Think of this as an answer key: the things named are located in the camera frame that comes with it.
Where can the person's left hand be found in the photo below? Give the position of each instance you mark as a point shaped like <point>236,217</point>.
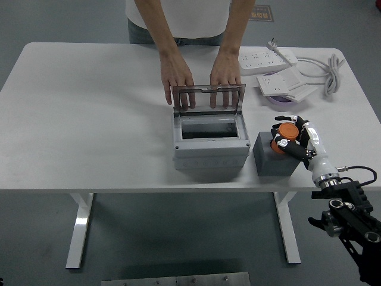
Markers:
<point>226,68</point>

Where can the person's right hand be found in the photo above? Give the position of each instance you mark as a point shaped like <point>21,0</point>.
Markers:
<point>177,71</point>

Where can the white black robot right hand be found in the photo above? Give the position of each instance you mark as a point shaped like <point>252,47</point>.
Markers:
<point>320,161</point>

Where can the smoky transparent box lid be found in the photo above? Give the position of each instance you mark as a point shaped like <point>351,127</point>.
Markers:
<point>202,89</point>

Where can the orange cylinder battery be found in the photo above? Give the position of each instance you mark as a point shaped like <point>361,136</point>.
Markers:
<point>288,132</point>

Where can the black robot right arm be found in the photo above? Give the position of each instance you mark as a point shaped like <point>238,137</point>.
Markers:
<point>357,217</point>

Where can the person's right forearm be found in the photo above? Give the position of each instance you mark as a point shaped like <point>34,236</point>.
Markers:
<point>159,26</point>

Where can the person's left forearm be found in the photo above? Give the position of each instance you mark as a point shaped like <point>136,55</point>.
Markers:
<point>236,26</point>

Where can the light grey junction box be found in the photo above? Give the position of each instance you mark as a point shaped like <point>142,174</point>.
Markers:
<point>208,147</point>

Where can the white multi-socket power strip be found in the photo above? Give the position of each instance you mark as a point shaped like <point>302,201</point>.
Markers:
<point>262,61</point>

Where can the grey block with round hole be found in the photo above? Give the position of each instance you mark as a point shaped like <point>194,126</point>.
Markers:
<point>268,161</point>

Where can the person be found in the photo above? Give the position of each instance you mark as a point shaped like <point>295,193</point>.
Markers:
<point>196,18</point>

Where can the purple round disc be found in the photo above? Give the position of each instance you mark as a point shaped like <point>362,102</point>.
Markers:
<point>281,100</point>

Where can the brown floor sign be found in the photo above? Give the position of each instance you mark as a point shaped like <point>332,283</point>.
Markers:
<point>263,13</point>

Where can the white table leg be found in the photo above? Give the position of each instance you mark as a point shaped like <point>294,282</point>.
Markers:
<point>287,226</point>
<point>80,226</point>

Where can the grey metal plate with screws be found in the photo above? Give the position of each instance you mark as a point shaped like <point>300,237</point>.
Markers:
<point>175,280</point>

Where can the black perforated bracket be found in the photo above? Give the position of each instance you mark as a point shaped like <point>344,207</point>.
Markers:
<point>316,195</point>

